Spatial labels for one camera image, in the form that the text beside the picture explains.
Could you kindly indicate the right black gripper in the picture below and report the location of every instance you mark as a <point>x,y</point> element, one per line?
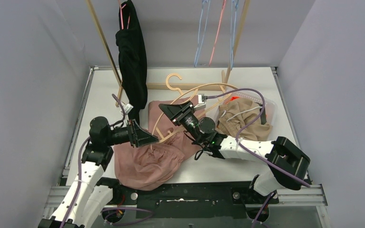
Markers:
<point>177,113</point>

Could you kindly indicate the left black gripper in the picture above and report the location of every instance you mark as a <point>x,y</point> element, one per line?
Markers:
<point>132,133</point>

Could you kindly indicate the wooden hanger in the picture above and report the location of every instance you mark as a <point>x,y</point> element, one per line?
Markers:
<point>183,89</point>

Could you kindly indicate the pink shorts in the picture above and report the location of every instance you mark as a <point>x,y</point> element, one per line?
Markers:
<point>148,167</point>

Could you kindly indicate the beige shorts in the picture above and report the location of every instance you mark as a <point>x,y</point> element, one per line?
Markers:
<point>234,115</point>

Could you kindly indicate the pink hanger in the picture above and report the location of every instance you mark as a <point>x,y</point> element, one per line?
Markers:
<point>125,14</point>
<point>223,6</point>

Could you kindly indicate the light blue wire hanger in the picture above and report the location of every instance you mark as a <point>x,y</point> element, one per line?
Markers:
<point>233,23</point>

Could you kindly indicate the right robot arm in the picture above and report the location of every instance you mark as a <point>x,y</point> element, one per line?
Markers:
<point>286,163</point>

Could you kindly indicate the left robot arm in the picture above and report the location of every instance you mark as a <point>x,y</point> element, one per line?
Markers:
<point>91,191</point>

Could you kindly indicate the black shorts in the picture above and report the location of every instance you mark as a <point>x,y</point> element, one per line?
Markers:
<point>132,61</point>

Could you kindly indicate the pink hanger on black shorts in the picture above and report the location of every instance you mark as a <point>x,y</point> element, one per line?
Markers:
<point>125,14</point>

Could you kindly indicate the wooden clothes rack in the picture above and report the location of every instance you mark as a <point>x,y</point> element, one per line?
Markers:
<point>224,74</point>

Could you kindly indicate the white plastic basket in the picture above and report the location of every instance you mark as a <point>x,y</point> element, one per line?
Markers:
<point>268,106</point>

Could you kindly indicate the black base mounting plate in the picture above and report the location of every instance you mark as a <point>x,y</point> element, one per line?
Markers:
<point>236,200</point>

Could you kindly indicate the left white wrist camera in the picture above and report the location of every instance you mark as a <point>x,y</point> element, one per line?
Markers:
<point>127,108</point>

